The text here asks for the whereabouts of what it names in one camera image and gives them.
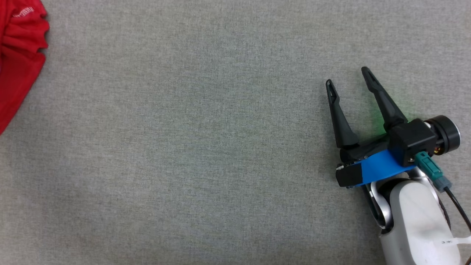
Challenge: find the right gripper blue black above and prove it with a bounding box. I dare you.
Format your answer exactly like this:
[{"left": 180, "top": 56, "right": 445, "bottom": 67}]
[{"left": 325, "top": 66, "right": 420, "bottom": 188}]

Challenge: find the red white striped garment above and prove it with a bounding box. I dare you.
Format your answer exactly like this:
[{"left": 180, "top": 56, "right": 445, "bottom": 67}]
[{"left": 0, "top": 0, "right": 50, "bottom": 135}]

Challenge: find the white label tag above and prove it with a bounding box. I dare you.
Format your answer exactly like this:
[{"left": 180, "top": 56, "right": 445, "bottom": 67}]
[{"left": 441, "top": 236, "right": 471, "bottom": 248}]

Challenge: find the green right camera connector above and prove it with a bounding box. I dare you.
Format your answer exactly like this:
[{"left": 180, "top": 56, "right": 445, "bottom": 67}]
[{"left": 415, "top": 151, "right": 453, "bottom": 192}]

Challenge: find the black right camera cable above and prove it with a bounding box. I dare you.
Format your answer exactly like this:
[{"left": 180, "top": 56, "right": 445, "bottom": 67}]
[{"left": 443, "top": 186, "right": 471, "bottom": 233}]

